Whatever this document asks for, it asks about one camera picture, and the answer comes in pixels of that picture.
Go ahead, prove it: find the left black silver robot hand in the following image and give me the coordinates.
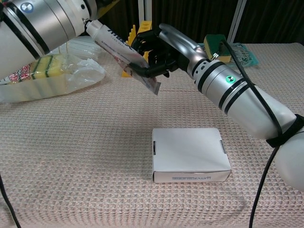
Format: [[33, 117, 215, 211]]
[[90, 0, 119, 21]]

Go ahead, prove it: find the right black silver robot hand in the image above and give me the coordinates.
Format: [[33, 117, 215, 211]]
[[129, 23, 209, 79]]

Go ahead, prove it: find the white toothpaste tube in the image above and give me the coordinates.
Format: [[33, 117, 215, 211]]
[[85, 19, 162, 96]]

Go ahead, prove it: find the dark green curtain panel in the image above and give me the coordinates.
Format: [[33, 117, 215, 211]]
[[239, 0, 304, 44], [95, 0, 141, 44], [151, 0, 238, 45]]

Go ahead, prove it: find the green yellow scouring sponge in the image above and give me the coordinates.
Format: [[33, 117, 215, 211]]
[[203, 34, 232, 64]]

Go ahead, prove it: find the yellow test tube rack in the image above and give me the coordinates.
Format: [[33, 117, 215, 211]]
[[121, 20, 153, 78]]

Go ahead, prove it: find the bundle of clear plastic tubes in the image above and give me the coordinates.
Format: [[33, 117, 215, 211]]
[[57, 35, 105, 60]]

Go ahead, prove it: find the blue plastic sponge package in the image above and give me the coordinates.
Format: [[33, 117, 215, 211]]
[[197, 42, 260, 67]]

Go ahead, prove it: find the clear bag of yellow sponges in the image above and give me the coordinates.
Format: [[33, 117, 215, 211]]
[[0, 52, 106, 104]]

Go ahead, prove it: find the white cardboard box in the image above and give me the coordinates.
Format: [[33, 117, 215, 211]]
[[152, 128, 232, 184]]

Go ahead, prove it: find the pink woven tablecloth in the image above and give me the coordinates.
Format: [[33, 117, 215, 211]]
[[0, 42, 304, 228]]

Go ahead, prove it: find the white screen frame post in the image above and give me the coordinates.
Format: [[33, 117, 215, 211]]
[[139, 0, 153, 23], [227, 0, 248, 44]]

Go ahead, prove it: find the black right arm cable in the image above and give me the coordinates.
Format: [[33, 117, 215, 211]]
[[213, 40, 284, 228]]

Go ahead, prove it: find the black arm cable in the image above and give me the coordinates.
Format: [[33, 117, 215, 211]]
[[213, 40, 284, 228], [0, 174, 22, 228]]

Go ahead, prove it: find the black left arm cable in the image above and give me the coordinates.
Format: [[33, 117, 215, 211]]
[[0, 174, 22, 228]]

